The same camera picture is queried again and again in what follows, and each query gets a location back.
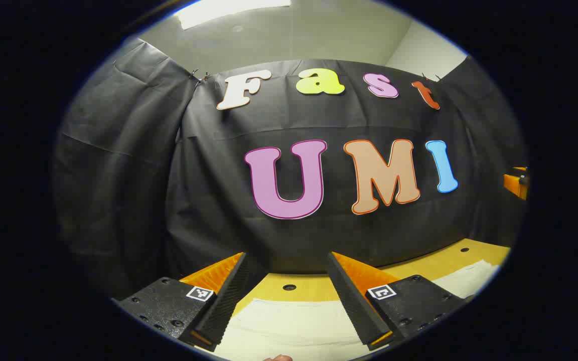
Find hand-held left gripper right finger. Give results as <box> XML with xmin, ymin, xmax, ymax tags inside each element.
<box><xmin>326</xmin><ymin>251</ymin><xmax>473</xmax><ymax>351</ymax></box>

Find black backdrop cloth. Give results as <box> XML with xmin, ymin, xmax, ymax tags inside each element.
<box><xmin>52</xmin><ymin>38</ymin><xmax>528</xmax><ymax>301</ymax></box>

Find white jeans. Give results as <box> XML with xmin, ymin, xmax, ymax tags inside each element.
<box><xmin>214</xmin><ymin>260</ymin><xmax>501</xmax><ymax>361</ymax></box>

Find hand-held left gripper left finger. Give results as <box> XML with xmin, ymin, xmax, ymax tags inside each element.
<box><xmin>112</xmin><ymin>252</ymin><xmax>249</xmax><ymax>352</ymax></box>

